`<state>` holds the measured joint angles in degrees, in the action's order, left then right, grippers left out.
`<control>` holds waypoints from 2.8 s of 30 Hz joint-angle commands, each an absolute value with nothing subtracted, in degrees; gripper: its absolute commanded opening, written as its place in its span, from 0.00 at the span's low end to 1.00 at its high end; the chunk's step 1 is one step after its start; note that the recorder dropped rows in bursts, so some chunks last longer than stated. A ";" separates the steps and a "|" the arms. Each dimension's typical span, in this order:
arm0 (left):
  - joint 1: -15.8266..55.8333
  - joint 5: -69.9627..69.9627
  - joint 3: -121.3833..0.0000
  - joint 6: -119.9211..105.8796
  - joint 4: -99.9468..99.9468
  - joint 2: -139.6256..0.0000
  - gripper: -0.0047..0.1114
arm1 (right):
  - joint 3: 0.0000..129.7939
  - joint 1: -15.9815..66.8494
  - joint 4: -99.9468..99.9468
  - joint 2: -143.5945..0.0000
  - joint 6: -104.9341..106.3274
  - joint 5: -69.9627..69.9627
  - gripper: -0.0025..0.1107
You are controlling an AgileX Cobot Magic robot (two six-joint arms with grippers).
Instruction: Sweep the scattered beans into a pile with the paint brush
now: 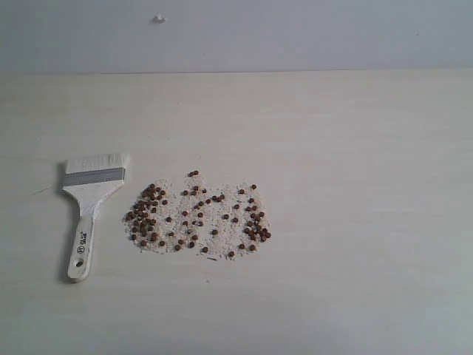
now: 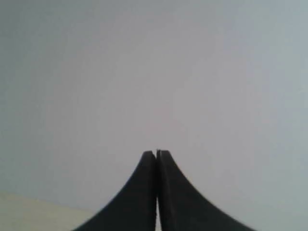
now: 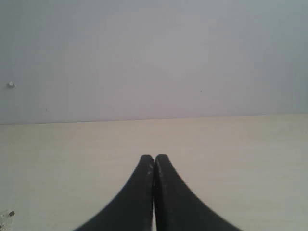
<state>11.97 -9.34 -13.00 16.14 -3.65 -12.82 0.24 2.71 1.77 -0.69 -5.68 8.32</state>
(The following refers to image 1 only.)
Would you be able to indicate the small white wall clip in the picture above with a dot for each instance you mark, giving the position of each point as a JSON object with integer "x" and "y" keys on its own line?
{"x": 158, "y": 19}

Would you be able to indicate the pile of rice and beans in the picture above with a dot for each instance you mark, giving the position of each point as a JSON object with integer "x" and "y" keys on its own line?
{"x": 224, "y": 222}

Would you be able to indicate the white wooden paint brush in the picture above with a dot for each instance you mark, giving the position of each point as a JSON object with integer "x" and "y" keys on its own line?
{"x": 90, "y": 181}

